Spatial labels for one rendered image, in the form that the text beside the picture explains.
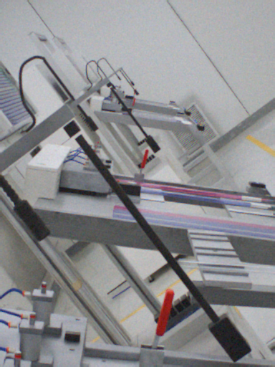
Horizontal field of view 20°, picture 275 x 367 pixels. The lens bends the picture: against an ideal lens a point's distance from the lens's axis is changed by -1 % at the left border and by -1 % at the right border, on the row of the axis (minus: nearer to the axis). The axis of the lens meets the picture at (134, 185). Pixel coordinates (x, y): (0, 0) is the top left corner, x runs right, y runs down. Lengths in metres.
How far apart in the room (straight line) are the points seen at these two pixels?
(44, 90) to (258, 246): 3.66
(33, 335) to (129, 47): 7.62
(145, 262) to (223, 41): 3.60
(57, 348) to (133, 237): 0.92
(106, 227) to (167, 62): 6.67
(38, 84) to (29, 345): 4.55
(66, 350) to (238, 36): 7.68
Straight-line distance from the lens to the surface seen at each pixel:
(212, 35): 8.41
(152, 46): 8.36
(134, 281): 2.53
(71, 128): 0.71
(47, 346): 0.88
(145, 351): 0.99
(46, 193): 1.95
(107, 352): 1.02
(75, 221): 1.76
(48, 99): 5.30
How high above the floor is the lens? 1.35
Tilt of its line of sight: 8 degrees down
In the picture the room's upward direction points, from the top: 37 degrees counter-clockwise
